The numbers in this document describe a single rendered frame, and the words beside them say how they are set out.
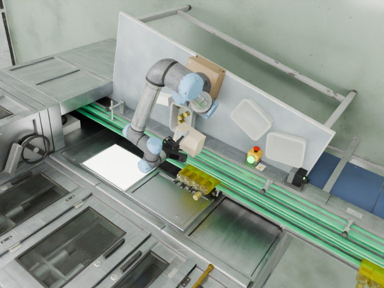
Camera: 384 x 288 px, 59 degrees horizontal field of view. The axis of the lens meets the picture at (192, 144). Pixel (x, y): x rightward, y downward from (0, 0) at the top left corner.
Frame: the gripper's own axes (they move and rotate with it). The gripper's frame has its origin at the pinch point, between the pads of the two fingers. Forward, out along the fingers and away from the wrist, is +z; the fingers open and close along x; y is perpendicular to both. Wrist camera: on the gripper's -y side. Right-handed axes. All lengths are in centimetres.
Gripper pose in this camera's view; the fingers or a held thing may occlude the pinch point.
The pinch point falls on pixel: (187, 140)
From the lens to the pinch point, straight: 195.4
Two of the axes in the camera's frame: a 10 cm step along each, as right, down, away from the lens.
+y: -7.7, -5.4, 3.3
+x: -2.3, 7.3, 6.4
